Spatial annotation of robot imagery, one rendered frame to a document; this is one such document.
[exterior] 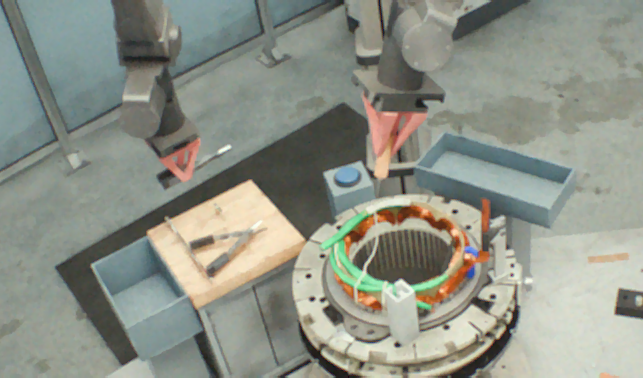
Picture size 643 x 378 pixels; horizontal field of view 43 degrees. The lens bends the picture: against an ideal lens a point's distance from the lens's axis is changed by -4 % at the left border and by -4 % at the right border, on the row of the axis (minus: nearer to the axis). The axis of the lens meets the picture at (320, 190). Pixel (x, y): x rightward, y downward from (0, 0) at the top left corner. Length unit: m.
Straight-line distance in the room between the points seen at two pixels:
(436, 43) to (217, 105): 2.73
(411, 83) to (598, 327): 0.70
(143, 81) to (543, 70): 2.57
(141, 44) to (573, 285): 0.90
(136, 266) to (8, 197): 2.14
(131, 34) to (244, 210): 0.41
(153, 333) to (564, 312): 0.73
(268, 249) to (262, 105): 2.24
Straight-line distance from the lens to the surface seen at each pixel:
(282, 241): 1.35
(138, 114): 1.16
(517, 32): 3.82
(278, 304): 1.41
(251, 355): 1.46
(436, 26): 0.93
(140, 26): 1.13
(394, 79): 1.02
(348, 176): 1.47
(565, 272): 1.65
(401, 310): 1.08
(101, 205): 3.31
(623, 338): 1.55
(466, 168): 1.49
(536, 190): 1.44
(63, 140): 3.50
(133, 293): 1.47
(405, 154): 1.66
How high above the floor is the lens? 1.99
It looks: 40 degrees down
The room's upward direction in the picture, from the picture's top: 12 degrees counter-clockwise
